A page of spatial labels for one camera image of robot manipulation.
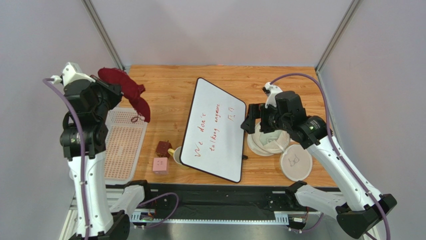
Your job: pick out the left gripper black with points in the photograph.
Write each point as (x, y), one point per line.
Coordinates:
(113, 90)

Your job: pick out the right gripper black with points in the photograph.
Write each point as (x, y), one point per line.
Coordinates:
(255, 113)

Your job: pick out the white bra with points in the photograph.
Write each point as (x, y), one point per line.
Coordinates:
(270, 141)

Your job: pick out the dark red bra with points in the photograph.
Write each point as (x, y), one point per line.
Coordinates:
(130, 89)

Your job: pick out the white mesh laundry bag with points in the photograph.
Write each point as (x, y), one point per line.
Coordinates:
(294, 161)

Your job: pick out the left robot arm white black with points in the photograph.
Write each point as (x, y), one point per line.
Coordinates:
(84, 146)

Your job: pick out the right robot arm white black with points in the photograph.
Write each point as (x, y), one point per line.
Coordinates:
(362, 206)

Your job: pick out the white plastic basket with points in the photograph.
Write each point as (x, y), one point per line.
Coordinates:
(124, 140)

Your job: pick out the whiteboard with red writing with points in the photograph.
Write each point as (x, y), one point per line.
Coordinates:
(213, 141)

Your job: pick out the dark red power adapter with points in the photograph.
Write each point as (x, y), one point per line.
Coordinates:
(162, 149)

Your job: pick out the pink eraser block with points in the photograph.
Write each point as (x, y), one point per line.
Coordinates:
(160, 166)

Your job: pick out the yellow white cup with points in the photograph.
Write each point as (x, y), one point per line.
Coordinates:
(175, 153)

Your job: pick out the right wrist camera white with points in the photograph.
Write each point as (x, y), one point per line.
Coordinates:
(271, 91)

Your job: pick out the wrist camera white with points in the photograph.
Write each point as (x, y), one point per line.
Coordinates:
(271, 91)
(70, 73)

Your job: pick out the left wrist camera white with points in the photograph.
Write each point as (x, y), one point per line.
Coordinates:
(70, 73)

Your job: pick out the aluminium frame rail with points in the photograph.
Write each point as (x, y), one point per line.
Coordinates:
(312, 225)

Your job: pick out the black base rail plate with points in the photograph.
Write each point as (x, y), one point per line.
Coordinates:
(219, 202)

